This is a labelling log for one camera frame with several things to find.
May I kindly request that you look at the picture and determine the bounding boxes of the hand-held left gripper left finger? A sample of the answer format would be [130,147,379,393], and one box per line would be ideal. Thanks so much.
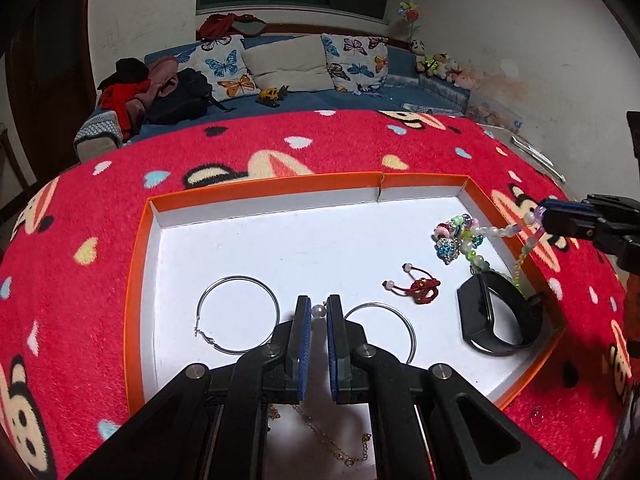
[67,295,313,480]

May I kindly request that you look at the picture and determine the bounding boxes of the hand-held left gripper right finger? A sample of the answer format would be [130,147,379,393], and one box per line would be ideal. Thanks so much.
[326,295,576,480]

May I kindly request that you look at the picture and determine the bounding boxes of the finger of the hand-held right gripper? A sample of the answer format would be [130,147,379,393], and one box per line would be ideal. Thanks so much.
[537,193,633,217]
[542,212,640,275]

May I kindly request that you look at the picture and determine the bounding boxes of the silver hoop earring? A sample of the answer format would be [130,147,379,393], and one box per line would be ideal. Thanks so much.
[194,275,281,356]
[342,302,417,366]

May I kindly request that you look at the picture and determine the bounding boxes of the gold chain necklace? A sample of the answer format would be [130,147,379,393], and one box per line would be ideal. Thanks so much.
[266,402,374,467]

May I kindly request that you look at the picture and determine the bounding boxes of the orange shallow cardboard box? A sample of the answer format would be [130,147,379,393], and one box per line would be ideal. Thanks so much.
[124,172,567,418]

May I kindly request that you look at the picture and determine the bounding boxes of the red string bracelet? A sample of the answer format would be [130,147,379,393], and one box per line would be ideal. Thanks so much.
[382,262,442,307]

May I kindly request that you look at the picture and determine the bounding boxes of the colourful beaded bracelet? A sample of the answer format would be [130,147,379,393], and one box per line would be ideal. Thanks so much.
[433,207,547,292]

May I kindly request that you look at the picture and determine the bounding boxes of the black smart wristband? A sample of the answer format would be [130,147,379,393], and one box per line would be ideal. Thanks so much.
[456,271,547,357]

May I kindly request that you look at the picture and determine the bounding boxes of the pile of plush toys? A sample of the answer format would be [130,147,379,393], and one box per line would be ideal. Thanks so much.
[417,52,474,91]

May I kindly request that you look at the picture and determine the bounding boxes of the red cartoon printed blanket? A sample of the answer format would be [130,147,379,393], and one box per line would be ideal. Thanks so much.
[0,107,640,480]

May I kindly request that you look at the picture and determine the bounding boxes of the blue sofa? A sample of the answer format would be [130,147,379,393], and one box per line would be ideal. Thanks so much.
[75,35,476,161]

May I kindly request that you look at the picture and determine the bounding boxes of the colourful toy flower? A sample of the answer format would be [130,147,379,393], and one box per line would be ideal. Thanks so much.
[398,0,424,41]

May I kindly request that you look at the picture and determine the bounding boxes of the yellow toy truck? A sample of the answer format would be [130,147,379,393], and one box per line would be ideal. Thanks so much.
[256,85,290,108]

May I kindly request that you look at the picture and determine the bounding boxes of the butterfly print pillow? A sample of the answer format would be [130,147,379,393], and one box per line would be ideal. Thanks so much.
[190,35,261,101]
[321,33,390,95]

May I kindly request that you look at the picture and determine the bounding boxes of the black backpack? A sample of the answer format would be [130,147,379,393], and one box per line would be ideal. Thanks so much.
[145,67,233,125]

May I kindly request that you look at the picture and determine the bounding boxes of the beige plain pillow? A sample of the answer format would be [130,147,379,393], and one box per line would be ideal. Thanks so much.
[242,35,335,93]

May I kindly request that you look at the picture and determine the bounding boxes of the blue knitted sofa cover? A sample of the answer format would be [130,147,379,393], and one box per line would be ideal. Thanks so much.
[75,110,124,159]

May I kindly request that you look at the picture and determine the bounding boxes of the pink garment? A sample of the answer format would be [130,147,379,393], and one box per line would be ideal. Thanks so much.
[125,57,179,122]

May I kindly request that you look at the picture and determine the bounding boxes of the red garment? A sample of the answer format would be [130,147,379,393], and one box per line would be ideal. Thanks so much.
[99,80,152,136]

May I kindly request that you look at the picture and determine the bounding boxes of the black garment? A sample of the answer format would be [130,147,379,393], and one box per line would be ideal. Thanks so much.
[100,57,152,89]

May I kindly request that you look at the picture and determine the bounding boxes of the red clothes on windowsill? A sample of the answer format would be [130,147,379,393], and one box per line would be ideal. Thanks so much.
[196,12,266,41]

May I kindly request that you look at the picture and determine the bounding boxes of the dark wooden door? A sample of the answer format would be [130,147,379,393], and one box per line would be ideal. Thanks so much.
[7,0,98,183]

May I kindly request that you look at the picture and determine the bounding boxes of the metal rail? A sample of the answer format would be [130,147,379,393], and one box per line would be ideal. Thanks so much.
[510,134,567,184]

